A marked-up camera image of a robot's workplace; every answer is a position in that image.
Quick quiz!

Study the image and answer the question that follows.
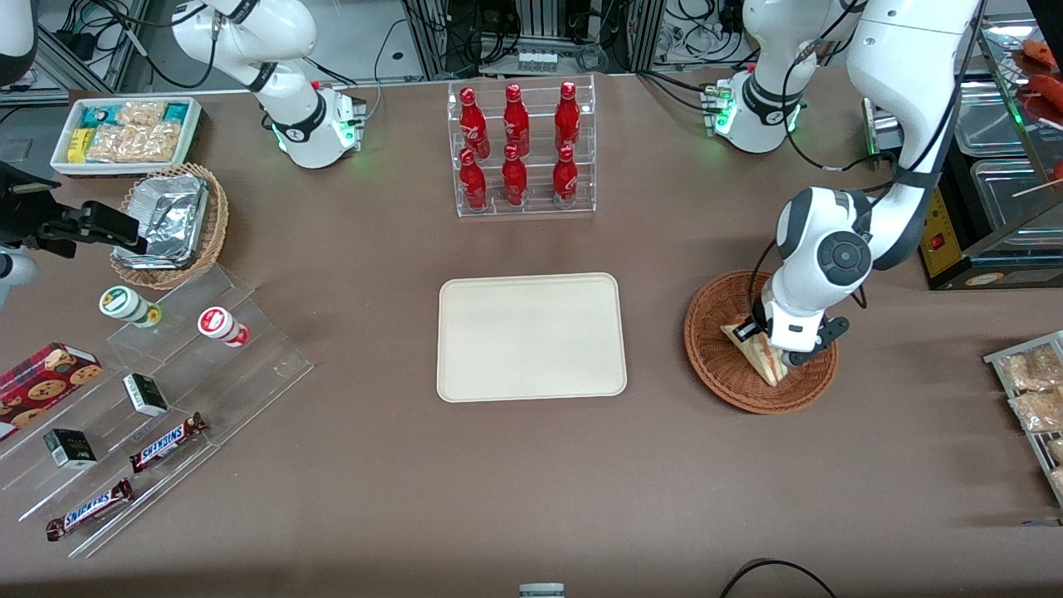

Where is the aluminium equipment rack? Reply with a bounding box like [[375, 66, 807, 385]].
[[403, 0, 665, 80]]

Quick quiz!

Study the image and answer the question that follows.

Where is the red tartan cookie box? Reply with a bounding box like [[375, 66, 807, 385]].
[[0, 341, 104, 441]]

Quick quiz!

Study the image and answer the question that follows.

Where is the green lid drink cup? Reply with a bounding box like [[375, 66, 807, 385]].
[[99, 285, 163, 328]]

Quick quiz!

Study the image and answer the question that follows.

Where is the small black box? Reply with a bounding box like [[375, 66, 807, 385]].
[[123, 373, 169, 417], [43, 429, 98, 468]]

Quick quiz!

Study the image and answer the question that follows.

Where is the cream plastic tray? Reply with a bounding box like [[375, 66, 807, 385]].
[[437, 272, 628, 404]]

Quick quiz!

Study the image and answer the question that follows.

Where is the red lid drink cup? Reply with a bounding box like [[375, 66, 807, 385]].
[[197, 306, 251, 348]]

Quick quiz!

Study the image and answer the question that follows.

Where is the triangular sandwich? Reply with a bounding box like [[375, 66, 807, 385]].
[[720, 322, 788, 388]]

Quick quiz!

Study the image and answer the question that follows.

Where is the grey metal snack tray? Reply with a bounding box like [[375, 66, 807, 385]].
[[984, 331, 1063, 507]]

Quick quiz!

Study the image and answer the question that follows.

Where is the clear acrylic stepped stand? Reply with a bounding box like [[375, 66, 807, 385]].
[[0, 264, 315, 559]]

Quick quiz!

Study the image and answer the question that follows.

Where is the clear acrylic bottle rack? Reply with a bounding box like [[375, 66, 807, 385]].
[[447, 73, 597, 218]]

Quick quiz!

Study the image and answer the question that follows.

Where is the round brown wicker basket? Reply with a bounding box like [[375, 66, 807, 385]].
[[683, 270, 840, 415]]

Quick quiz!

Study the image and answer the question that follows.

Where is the white rectangular snack bin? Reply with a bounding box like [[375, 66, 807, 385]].
[[50, 96, 203, 178]]

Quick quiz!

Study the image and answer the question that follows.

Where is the aluminium extrusion frame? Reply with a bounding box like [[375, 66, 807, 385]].
[[0, 0, 149, 105]]

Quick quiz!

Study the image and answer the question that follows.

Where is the brown Snickers bar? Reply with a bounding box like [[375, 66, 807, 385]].
[[46, 478, 135, 542], [129, 412, 208, 474]]

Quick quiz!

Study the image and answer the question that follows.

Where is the oval tan wicker basket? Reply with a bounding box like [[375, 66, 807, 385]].
[[110, 163, 230, 291]]

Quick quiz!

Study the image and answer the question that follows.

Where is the steel food pan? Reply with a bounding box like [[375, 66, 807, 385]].
[[970, 158, 1063, 229], [953, 79, 1031, 157]]

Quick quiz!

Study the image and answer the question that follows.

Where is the silver foil container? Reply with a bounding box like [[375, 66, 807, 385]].
[[114, 173, 209, 269]]

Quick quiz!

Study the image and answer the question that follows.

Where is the red cola bottle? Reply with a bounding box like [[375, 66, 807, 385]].
[[502, 83, 531, 157], [501, 144, 529, 208], [458, 148, 489, 213], [459, 86, 491, 160], [554, 81, 581, 153], [551, 145, 580, 208]]

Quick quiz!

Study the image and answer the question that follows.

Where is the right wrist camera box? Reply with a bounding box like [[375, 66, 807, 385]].
[[0, 162, 61, 250]]

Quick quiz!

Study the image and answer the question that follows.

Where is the black cable loop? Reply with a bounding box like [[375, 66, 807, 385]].
[[719, 559, 840, 598]]

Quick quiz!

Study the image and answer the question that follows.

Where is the clear bag of crackers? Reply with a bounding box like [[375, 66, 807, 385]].
[[86, 123, 182, 164], [116, 100, 167, 127]]

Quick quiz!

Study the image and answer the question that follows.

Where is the black food warmer cabinet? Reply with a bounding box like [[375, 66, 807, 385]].
[[864, 12, 1063, 290]]

